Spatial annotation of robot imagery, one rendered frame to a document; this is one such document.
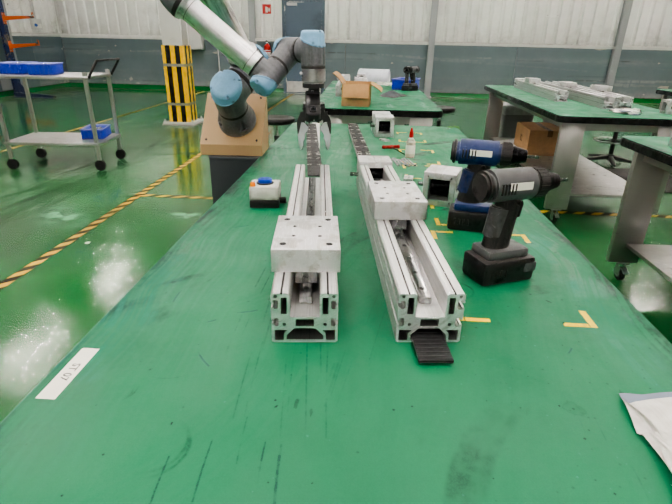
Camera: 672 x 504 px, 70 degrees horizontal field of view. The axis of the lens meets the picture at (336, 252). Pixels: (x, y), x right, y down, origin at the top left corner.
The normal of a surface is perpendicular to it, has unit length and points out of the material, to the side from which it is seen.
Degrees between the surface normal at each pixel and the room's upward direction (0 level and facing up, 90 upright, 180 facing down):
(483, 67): 90
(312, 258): 90
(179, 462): 0
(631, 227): 90
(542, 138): 89
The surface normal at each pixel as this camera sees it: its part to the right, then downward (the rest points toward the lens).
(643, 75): -0.07, 0.40
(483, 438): 0.02, -0.91
